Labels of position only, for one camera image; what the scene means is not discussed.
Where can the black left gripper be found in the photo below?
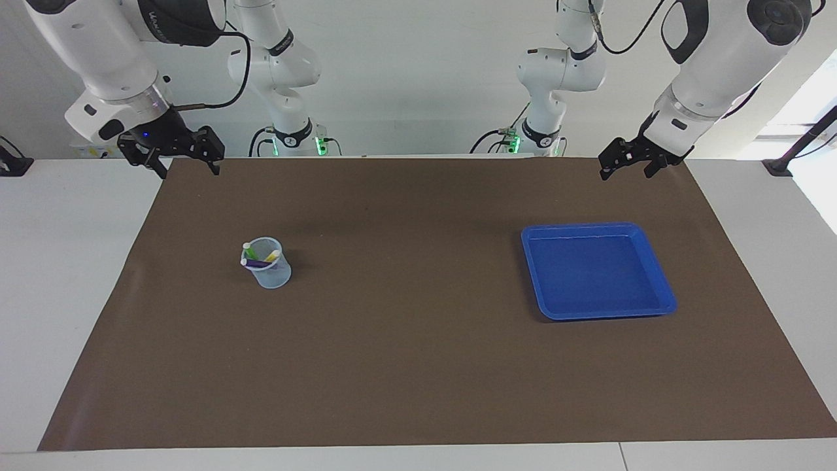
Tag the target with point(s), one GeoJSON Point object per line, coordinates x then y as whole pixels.
{"type": "Point", "coordinates": [660, 140]}

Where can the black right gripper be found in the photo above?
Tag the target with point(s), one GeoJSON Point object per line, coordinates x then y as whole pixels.
{"type": "Point", "coordinates": [160, 137]}

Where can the green marker pen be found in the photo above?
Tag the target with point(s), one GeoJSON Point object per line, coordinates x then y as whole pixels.
{"type": "Point", "coordinates": [250, 251]}

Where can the purple marker pen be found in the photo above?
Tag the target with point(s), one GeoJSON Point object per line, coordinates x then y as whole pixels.
{"type": "Point", "coordinates": [256, 263]}

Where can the yellow marker pen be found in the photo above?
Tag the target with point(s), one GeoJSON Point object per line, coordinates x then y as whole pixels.
{"type": "Point", "coordinates": [271, 256]}

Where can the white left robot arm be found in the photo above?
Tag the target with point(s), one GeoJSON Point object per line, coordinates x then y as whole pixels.
{"type": "Point", "coordinates": [719, 59]}

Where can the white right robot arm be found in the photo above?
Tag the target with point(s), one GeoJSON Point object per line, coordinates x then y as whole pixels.
{"type": "Point", "coordinates": [111, 59]}

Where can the white power strip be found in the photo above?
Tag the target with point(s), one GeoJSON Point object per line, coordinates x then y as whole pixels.
{"type": "Point", "coordinates": [88, 152]}

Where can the blue plastic tray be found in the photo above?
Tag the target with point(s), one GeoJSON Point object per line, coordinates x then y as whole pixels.
{"type": "Point", "coordinates": [601, 275]}

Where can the clear plastic cup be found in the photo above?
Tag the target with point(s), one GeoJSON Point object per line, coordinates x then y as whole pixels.
{"type": "Point", "coordinates": [271, 278]}

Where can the black clamp stand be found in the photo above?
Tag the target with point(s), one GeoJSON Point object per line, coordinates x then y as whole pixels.
{"type": "Point", "coordinates": [801, 142]}

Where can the black table clamp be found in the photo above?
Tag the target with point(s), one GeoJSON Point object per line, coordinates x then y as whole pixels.
{"type": "Point", "coordinates": [13, 165]}

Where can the brown table mat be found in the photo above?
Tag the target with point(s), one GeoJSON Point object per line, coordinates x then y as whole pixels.
{"type": "Point", "coordinates": [418, 360]}

